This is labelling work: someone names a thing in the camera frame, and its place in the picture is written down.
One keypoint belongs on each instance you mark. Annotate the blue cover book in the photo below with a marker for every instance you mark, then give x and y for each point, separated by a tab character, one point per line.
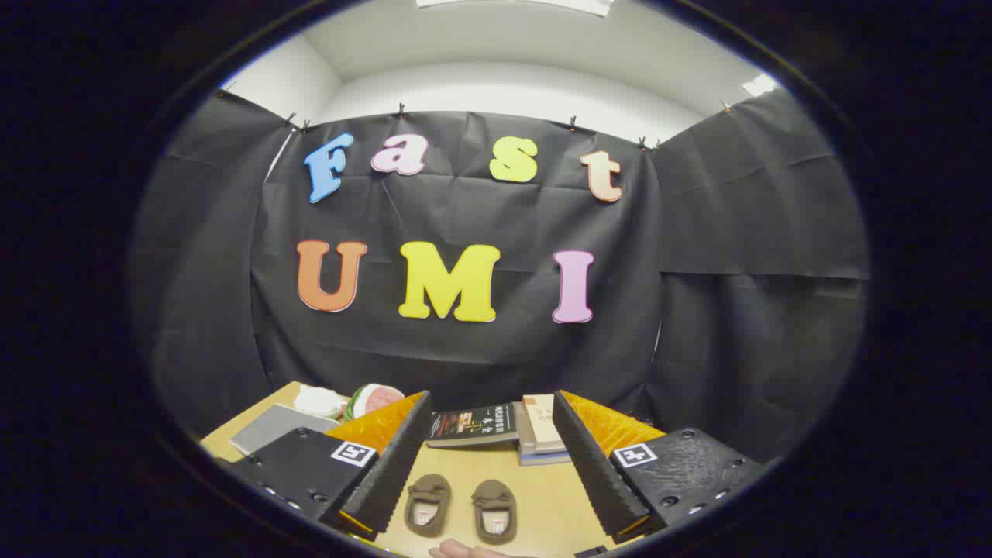
542	459

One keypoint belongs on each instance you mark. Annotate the black cover book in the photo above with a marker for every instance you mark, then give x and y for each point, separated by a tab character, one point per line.
473	425

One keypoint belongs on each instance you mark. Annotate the long ceiling light panel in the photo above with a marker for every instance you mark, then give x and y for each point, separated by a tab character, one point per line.
527	5

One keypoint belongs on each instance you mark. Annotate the watermelon slice plush toy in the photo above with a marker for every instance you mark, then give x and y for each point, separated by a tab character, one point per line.
380	399

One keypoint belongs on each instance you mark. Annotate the small ceiling light panel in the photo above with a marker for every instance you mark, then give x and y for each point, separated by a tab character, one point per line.
759	85

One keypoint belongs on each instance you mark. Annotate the brown fuzzy shoe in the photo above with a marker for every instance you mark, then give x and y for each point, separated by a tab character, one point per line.
494	496
426	488

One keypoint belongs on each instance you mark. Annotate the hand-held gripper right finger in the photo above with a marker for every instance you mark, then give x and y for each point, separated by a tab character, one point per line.
593	480

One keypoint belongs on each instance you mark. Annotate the white plush toy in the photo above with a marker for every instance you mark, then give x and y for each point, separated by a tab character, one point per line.
318	401

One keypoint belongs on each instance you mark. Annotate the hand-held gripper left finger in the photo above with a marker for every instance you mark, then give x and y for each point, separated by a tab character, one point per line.
391	480

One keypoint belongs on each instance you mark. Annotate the cream fabric storage box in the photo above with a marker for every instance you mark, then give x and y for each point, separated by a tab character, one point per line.
271	430

